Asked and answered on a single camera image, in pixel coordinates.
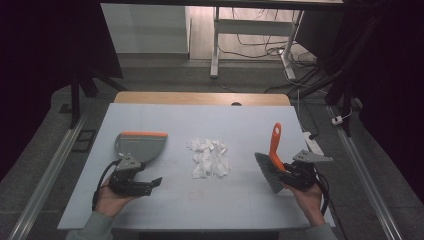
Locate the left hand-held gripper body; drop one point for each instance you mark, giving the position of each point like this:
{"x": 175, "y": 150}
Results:
{"x": 125, "y": 173}

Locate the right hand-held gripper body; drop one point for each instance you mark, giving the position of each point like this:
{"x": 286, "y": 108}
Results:
{"x": 303, "y": 176}

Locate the grey dustpan with orange edge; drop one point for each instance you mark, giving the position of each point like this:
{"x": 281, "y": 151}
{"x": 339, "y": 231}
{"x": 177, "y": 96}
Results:
{"x": 143, "y": 146}

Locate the pile of white paper scraps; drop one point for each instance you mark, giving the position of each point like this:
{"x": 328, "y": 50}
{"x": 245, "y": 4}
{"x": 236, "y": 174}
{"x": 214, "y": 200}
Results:
{"x": 208, "y": 158}

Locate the person's right hand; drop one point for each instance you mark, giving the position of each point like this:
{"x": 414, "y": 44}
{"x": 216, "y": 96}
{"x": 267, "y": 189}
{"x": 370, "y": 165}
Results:
{"x": 308, "y": 203}

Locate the person's left hand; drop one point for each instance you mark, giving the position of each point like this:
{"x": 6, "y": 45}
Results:
{"x": 111, "y": 203}

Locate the white power strip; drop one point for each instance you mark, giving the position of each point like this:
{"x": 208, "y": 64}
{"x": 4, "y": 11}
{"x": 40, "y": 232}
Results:
{"x": 311, "y": 143}

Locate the black floor plate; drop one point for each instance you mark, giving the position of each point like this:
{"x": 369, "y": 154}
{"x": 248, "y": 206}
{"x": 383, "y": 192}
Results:
{"x": 84, "y": 140}

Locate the small white adapter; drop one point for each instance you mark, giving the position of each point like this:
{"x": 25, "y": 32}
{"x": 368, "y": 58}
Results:
{"x": 337, "y": 120}

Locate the white table board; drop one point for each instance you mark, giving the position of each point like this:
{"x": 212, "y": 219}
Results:
{"x": 206, "y": 120}

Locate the black stand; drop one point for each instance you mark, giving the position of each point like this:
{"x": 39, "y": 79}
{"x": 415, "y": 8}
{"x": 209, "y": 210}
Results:
{"x": 343, "y": 66}
{"x": 75, "y": 96}

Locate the wooden table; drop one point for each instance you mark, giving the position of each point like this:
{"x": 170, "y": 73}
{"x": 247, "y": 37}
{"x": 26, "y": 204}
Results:
{"x": 200, "y": 98}

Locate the black curtain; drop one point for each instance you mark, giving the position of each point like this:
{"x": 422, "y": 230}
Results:
{"x": 396, "y": 83}
{"x": 36, "y": 66}

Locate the white panel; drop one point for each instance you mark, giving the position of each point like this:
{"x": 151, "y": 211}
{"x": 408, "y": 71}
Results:
{"x": 145, "y": 28}

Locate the metal floor rail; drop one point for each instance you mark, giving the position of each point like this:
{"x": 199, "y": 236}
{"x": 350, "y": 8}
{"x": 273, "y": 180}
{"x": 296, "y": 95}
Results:
{"x": 363, "y": 173}
{"x": 50, "y": 173}

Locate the white desk frame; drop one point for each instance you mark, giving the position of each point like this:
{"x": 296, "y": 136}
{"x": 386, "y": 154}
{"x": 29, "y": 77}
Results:
{"x": 253, "y": 27}

